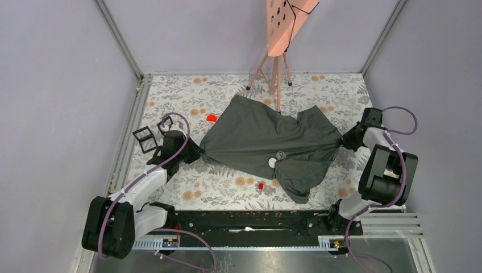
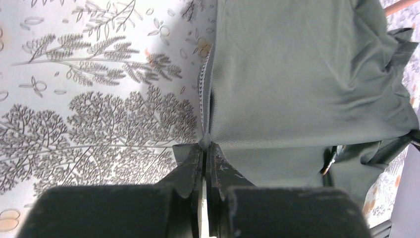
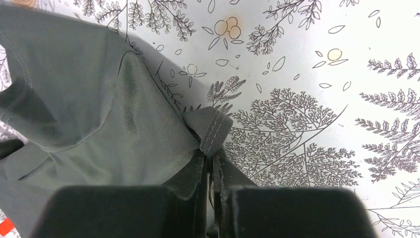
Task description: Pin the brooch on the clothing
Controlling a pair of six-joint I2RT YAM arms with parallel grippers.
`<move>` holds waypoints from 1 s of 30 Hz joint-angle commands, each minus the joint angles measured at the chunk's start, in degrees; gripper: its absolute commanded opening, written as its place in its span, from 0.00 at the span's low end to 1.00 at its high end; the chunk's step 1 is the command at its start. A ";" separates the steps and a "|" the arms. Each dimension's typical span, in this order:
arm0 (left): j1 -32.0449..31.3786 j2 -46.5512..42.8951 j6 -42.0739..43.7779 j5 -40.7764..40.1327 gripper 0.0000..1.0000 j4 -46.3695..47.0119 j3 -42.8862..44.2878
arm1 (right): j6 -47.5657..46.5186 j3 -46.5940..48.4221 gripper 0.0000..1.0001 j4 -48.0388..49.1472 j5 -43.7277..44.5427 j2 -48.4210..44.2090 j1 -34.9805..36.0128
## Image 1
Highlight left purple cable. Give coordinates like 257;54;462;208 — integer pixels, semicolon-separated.
97;112;218;272

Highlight round brooch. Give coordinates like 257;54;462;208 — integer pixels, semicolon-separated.
268;158;277;168
276;151;286;161

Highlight dark grey t-shirt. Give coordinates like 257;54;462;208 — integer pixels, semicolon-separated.
200;95;342;204

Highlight pink music stand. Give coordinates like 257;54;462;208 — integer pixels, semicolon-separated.
246;0;319;113

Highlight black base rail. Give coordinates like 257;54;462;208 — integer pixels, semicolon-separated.
141;209;359;250

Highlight red house-shaped toy block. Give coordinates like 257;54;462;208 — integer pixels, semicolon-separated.
206;114;218;122

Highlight black frame display box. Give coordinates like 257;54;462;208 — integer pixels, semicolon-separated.
132;126;158;154
157;115;174;136

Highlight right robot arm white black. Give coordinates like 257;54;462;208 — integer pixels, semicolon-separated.
325;107;418;234

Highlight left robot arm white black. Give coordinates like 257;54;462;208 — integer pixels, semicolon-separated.
81;130;204;259

